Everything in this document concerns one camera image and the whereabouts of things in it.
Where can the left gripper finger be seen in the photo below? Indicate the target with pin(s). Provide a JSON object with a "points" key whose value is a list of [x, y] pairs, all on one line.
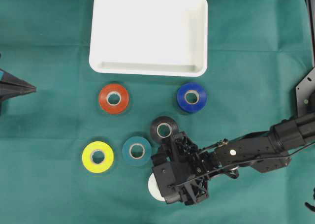
{"points": [[7, 92], [9, 79]]}

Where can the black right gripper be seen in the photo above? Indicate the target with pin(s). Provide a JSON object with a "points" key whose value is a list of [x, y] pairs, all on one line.
{"points": [[179, 147]]}

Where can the white tape roll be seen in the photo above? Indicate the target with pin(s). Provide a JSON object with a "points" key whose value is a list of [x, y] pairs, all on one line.
{"points": [[153, 188]]}

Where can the black tape roll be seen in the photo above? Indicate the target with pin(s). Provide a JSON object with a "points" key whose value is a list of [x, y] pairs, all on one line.
{"points": [[162, 128]]}

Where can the blue tape roll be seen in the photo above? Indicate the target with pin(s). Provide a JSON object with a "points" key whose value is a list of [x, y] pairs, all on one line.
{"points": [[191, 88]]}

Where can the red tape roll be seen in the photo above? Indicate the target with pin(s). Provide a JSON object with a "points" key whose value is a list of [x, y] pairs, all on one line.
{"points": [[113, 98]]}

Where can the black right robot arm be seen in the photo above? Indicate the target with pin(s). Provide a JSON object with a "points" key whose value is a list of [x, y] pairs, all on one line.
{"points": [[264, 151]]}

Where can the teal tape roll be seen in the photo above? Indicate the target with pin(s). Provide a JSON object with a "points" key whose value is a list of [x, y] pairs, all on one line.
{"points": [[146, 151]]}

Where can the yellow tape roll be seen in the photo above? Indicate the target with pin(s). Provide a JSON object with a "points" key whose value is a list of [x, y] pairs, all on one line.
{"points": [[87, 157]]}

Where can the white plastic tray case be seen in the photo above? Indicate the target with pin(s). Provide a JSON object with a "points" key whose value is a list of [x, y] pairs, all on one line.
{"points": [[150, 37]]}

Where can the black clip at edge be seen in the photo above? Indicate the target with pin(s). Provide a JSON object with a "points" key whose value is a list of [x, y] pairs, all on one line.
{"points": [[311, 207]]}

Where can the green table cloth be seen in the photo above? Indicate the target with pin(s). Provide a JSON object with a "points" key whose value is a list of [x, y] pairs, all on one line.
{"points": [[258, 51]]}

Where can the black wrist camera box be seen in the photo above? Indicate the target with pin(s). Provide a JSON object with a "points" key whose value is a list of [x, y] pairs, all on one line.
{"points": [[168, 174]]}

